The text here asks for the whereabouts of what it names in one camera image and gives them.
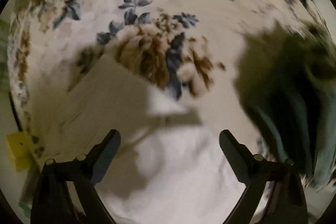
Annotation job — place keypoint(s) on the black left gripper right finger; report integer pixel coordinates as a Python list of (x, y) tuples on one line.
[(286, 204)]

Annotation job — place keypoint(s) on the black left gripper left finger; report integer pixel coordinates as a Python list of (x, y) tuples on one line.
[(52, 201)]

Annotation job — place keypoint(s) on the white pants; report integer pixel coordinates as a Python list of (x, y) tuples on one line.
[(169, 167)]

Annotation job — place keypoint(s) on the dark green clothing pile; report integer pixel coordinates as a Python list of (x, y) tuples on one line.
[(286, 85)]

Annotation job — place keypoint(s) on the floral bed blanket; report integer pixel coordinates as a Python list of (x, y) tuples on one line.
[(187, 49)]

